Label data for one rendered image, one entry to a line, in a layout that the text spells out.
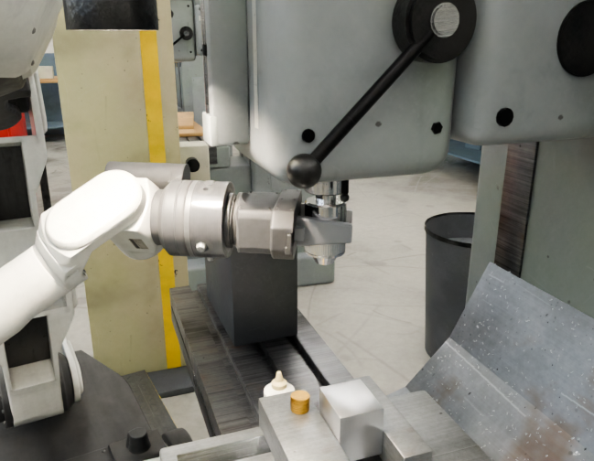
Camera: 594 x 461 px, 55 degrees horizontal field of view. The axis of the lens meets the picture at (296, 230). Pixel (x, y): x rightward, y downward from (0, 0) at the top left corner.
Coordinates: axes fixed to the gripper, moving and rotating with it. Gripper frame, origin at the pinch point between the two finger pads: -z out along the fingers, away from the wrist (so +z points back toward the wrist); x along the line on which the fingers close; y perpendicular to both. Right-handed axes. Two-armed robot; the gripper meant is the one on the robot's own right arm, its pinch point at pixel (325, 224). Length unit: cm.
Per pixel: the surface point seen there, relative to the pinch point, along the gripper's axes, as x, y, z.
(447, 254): 172, 68, -47
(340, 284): 262, 124, -2
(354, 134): -9.7, -11.9, -2.7
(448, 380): 20.1, 32.2, -19.9
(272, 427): -9.3, 20.8, 4.8
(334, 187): -2.2, -4.8, -0.9
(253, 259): 27.1, 15.6, 12.9
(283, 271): 29.4, 18.5, 8.0
